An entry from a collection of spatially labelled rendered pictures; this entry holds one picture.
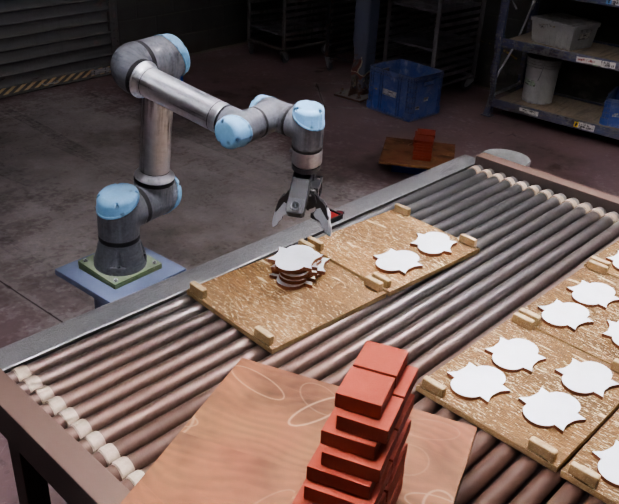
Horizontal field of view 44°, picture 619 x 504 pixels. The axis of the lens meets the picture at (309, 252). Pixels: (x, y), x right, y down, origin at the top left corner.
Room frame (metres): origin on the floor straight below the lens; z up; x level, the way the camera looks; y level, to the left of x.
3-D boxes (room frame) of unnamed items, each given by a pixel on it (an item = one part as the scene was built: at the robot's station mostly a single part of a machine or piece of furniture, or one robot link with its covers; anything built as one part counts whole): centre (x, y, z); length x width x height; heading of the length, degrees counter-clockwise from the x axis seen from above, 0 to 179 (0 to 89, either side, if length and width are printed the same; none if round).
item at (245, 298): (1.73, 0.05, 0.93); 0.41 x 0.35 x 0.02; 135
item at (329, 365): (1.75, -0.32, 0.90); 1.95 x 0.05 x 0.05; 138
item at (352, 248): (2.03, -0.25, 0.93); 0.41 x 0.35 x 0.02; 134
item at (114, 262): (1.91, 0.55, 0.94); 0.15 x 0.15 x 0.10
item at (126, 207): (1.91, 0.54, 1.06); 0.13 x 0.12 x 0.14; 147
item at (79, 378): (1.98, -0.07, 0.90); 1.95 x 0.05 x 0.05; 138
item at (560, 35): (6.25, -1.95, 0.74); 0.44 x 0.36 x 0.20; 38
